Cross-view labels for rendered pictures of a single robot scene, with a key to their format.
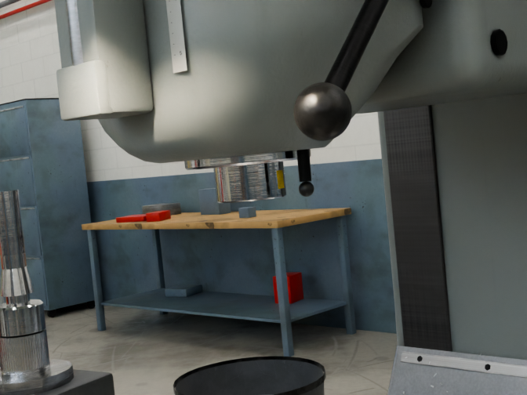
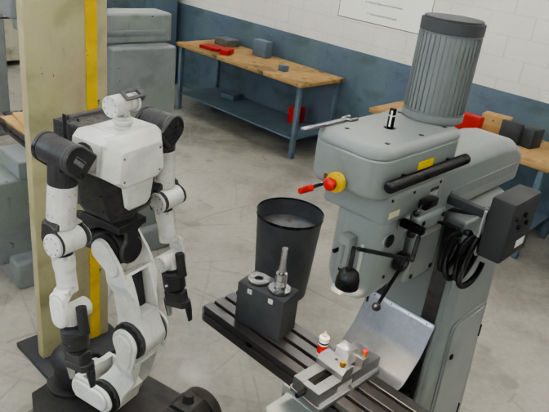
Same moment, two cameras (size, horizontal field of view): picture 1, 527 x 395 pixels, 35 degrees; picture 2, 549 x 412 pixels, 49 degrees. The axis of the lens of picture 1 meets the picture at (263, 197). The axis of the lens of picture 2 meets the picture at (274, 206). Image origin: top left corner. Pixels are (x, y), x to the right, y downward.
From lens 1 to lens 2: 169 cm
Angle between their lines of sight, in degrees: 22
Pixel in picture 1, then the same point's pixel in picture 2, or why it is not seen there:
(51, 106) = not seen: outside the picture
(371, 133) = (368, 37)
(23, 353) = (282, 286)
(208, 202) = (259, 49)
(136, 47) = not seen: hidden behind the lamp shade
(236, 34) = (365, 288)
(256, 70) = (366, 292)
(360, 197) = (351, 73)
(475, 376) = (387, 305)
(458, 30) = (403, 275)
